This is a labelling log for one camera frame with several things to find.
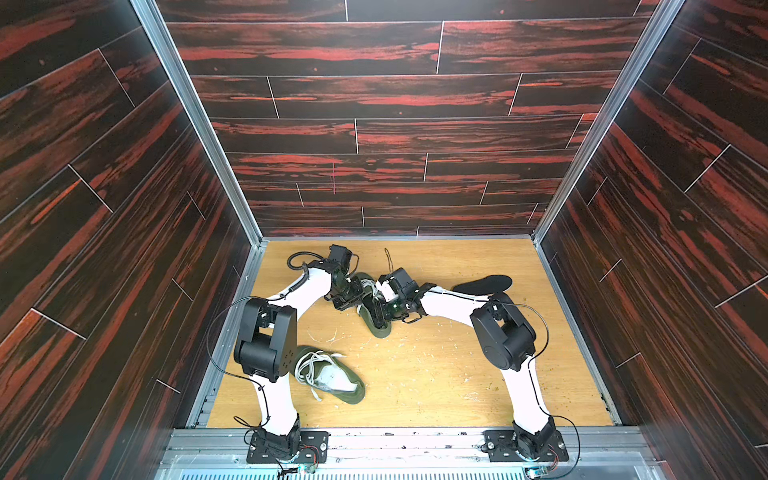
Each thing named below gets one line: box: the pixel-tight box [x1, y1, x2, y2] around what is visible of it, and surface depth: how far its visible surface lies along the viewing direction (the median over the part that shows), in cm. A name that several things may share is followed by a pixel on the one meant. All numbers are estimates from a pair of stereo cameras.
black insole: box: [452, 274, 513, 296], surface depth 107 cm
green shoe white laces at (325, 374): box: [290, 346, 366, 405], surface depth 82 cm
